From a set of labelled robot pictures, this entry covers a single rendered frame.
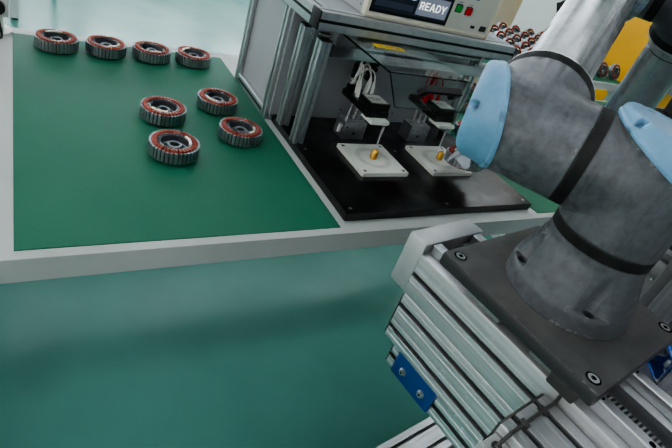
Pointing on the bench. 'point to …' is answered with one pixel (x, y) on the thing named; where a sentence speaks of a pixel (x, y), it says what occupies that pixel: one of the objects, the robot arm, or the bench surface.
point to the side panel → (262, 46)
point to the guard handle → (439, 91)
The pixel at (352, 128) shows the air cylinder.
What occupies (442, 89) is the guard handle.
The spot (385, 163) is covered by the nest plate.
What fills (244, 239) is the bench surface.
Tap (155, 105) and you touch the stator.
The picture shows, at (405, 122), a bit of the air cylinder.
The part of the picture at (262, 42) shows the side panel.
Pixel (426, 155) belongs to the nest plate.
